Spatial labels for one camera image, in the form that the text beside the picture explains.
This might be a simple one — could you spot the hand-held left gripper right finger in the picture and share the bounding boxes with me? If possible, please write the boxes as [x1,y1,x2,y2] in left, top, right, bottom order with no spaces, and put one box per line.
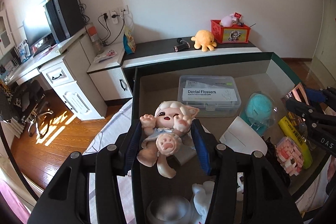
[190,120,301,224]

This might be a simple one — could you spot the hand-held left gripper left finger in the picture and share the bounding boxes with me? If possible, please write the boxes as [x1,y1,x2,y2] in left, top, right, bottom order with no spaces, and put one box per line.
[26,119,143,224]

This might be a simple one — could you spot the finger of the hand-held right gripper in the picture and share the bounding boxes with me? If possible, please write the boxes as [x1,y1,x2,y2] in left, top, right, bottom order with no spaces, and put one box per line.
[306,86,336,104]
[286,98,336,130]

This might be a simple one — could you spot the rose gold jar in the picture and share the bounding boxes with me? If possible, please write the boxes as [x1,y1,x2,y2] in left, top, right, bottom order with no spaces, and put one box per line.
[281,84,311,106]

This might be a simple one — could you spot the cream doll figurine pink paws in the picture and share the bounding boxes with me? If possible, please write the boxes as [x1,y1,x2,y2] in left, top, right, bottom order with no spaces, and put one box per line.
[137,101,200,178]

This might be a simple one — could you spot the pink block toy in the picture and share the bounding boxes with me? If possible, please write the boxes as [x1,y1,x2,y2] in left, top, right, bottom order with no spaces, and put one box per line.
[276,136,305,177]

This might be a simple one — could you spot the clear plastic floss box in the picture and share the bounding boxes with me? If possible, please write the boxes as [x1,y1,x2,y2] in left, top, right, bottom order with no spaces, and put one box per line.
[179,75,241,118]

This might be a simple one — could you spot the teal face brush clear case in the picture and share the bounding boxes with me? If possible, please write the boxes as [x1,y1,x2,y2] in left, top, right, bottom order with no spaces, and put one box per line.
[239,93,279,135]

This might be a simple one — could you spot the yellow packet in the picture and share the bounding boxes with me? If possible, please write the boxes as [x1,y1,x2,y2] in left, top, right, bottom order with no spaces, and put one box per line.
[278,115,313,170]

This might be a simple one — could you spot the striped white tablecloth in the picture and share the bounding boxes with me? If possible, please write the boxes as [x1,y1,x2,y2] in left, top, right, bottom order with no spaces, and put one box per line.
[81,99,336,224]

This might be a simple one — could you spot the white plastic device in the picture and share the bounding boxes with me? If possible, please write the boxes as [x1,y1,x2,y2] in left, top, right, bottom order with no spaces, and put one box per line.
[219,116,267,155]

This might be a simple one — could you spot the black hair clip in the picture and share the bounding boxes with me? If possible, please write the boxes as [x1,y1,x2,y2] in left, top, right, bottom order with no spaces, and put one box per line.
[264,137,278,162]

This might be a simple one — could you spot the white cat figurine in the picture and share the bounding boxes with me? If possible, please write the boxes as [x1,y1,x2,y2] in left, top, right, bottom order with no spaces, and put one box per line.
[192,181,218,222]

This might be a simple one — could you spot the white side cabinet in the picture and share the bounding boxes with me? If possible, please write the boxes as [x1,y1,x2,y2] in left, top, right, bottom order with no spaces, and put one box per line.
[87,43,134,106]

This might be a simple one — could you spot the white round container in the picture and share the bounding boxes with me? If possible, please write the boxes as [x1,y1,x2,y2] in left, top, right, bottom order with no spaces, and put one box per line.
[146,198,196,224]

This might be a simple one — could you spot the black white low cabinet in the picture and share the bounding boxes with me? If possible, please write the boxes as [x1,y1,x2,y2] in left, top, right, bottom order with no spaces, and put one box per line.
[122,36,263,77]

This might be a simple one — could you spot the pink white pouch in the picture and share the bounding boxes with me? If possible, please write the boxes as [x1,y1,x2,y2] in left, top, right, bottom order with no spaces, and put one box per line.
[94,49,117,63]

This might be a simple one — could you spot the white desk drawer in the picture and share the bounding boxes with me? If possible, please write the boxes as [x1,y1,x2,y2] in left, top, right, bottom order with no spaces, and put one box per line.
[42,64,75,86]

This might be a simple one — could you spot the blue snack bag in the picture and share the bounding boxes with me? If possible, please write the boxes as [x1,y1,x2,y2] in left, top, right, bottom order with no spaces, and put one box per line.
[123,27,137,54]

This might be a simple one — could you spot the red storage crate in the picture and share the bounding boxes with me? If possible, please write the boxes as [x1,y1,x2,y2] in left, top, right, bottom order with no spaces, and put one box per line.
[210,20,251,45]

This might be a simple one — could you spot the black handheld device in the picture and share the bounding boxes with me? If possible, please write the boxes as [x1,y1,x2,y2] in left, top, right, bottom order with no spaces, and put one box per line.
[173,38,190,52]

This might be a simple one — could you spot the orange octopus plush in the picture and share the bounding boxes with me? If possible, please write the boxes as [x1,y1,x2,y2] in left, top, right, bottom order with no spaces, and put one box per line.
[191,30,217,52]

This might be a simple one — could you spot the black office chair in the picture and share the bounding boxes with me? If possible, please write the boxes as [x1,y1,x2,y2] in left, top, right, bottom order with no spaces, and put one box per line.
[0,80,53,138]

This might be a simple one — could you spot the orange cap bottle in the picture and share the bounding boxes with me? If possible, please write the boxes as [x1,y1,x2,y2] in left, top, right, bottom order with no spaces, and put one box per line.
[87,26,104,54]

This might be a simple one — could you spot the pink plush toy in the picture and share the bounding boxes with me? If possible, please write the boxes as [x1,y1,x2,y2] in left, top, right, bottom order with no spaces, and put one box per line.
[220,14,237,26]

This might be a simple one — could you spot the white desk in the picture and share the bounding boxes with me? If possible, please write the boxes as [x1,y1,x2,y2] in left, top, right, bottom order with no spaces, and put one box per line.
[5,27,108,121]

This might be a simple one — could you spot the black keyboard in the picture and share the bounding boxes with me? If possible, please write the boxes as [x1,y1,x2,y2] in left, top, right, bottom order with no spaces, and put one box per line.
[33,39,57,56]

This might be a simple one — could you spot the dark jacket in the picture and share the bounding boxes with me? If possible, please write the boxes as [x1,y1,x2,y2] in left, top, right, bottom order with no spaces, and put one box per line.
[0,82,13,125]

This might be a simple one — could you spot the black computer tower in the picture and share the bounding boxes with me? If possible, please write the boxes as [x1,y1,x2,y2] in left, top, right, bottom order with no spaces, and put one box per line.
[43,0,86,42]

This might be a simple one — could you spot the blue white box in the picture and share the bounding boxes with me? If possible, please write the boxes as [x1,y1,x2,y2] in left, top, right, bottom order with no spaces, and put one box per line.
[14,40,29,63]

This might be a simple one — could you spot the computer monitor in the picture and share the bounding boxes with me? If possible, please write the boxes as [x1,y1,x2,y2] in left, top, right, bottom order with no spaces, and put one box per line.
[22,5,53,48]

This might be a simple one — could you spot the white glass door cabinet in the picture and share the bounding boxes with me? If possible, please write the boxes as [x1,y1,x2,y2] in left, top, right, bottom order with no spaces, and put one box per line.
[0,9,13,56]

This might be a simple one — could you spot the black power cables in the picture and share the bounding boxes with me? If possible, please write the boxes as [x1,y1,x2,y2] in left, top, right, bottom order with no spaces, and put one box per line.
[98,14,125,46]

